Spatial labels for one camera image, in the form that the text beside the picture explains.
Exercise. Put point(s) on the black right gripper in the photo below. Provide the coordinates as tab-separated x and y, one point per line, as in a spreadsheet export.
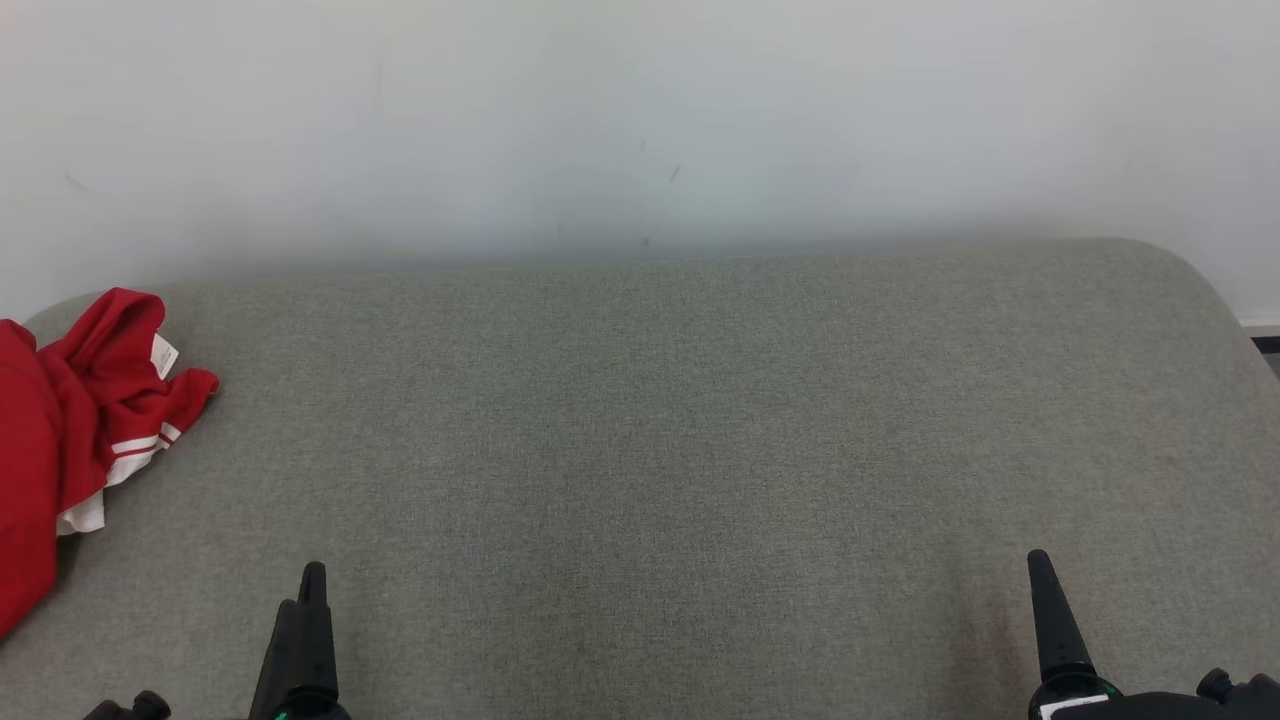
1130	708

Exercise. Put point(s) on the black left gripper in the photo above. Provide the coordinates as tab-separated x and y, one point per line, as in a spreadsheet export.
312	712

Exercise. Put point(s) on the red jersey with white trim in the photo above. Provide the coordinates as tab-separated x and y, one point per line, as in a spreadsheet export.
110	400

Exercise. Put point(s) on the white skirting board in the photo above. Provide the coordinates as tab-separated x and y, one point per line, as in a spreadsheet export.
1262	322

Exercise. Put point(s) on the grey fabric sofa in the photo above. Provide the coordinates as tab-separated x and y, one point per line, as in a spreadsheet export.
640	450

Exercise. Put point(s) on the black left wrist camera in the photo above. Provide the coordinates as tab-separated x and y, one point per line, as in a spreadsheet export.
145	708

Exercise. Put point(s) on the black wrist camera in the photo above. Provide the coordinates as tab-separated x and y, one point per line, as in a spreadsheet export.
1250	700
145	708

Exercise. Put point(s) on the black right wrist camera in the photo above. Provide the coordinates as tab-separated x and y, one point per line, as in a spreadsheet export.
1250	700

